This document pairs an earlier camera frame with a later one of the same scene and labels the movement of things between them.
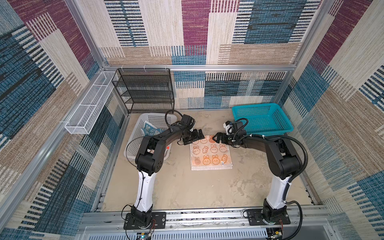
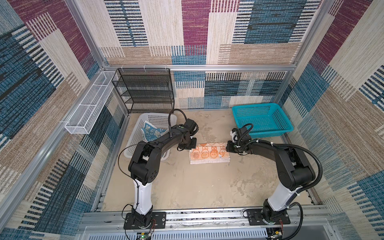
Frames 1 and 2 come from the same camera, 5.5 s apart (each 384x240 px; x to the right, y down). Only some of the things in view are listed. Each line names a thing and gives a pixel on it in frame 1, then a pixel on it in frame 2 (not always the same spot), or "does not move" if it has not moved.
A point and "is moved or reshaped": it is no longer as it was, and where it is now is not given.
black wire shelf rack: x=145 y=90 does not move
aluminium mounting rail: x=205 y=225 does not move
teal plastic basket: x=262 y=119 does not move
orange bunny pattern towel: x=206 y=154 is moved or reshaped
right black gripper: x=219 y=135 -> x=229 y=148
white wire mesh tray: x=82 y=119 does not move
